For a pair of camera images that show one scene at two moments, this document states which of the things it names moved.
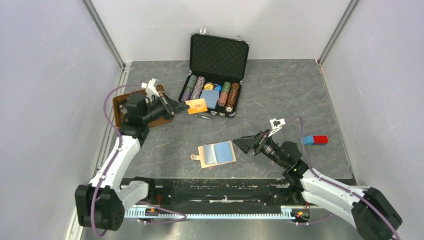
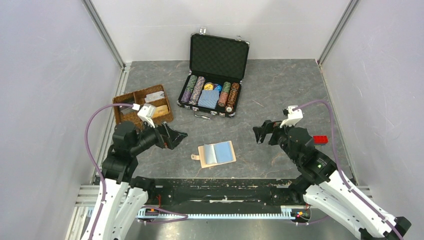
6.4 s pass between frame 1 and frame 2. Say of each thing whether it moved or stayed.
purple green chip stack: stayed
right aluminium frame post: stayed
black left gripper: moved
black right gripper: moved
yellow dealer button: stayed
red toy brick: stayed
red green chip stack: stayed
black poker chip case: stayed
